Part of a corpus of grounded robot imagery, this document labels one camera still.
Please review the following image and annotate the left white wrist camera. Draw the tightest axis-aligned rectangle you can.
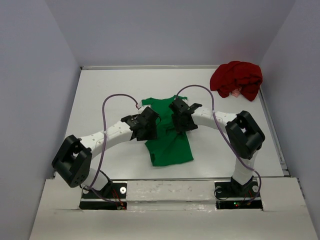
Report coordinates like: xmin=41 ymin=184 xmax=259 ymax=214
xmin=137 ymin=104 xmax=150 ymax=114

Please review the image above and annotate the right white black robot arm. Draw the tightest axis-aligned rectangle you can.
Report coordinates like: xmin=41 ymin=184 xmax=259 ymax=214
xmin=169 ymin=98 xmax=266 ymax=197

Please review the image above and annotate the red t shirt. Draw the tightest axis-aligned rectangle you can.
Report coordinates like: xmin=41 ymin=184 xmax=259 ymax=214
xmin=209 ymin=61 xmax=263 ymax=102

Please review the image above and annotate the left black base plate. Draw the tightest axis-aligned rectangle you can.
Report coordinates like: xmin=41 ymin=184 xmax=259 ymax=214
xmin=79 ymin=181 xmax=128 ymax=211

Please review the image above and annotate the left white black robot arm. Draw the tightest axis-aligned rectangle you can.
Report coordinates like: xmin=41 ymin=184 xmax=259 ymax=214
xmin=51 ymin=106 xmax=161 ymax=199

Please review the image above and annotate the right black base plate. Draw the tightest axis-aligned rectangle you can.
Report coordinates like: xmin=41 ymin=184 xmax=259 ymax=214
xmin=213 ymin=181 xmax=263 ymax=210

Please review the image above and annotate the green t shirt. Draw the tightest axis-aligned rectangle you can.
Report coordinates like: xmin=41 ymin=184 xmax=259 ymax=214
xmin=141 ymin=96 xmax=194 ymax=167

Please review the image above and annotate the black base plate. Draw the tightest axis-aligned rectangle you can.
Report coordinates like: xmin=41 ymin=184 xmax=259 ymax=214
xmin=79 ymin=181 xmax=128 ymax=211
xmin=213 ymin=181 xmax=263 ymax=210

